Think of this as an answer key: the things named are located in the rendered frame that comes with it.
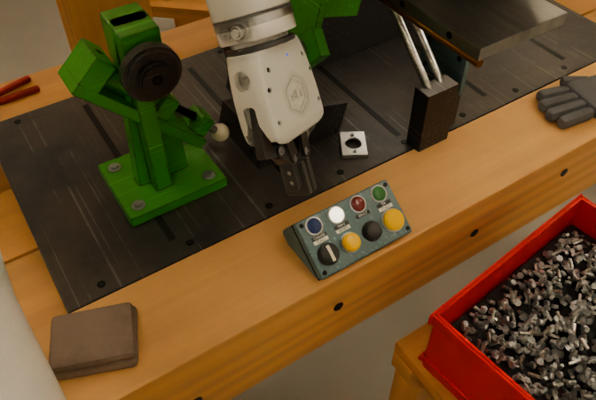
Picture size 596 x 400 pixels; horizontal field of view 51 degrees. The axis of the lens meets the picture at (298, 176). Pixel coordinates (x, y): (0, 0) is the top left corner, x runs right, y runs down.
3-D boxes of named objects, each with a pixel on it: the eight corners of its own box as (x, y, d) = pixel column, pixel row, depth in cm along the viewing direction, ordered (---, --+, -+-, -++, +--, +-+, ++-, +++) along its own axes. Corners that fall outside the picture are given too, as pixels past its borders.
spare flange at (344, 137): (339, 135, 100) (339, 131, 100) (364, 135, 100) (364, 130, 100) (341, 159, 96) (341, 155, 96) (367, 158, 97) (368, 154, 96)
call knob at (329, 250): (341, 258, 80) (344, 257, 79) (324, 268, 79) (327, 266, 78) (331, 240, 81) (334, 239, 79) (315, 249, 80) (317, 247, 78)
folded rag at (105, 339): (49, 384, 70) (41, 371, 68) (54, 323, 76) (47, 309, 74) (139, 368, 72) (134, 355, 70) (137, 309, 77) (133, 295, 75)
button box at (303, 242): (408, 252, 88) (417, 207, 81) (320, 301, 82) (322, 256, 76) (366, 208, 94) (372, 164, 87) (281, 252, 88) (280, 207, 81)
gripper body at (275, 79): (258, 38, 60) (289, 148, 63) (310, 17, 67) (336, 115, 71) (200, 50, 64) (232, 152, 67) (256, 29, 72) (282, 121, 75)
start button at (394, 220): (405, 225, 84) (409, 223, 83) (388, 234, 83) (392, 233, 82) (396, 206, 85) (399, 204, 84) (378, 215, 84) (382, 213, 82)
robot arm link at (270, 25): (258, 14, 59) (267, 45, 60) (305, -3, 66) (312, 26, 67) (193, 30, 64) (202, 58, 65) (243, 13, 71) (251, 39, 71)
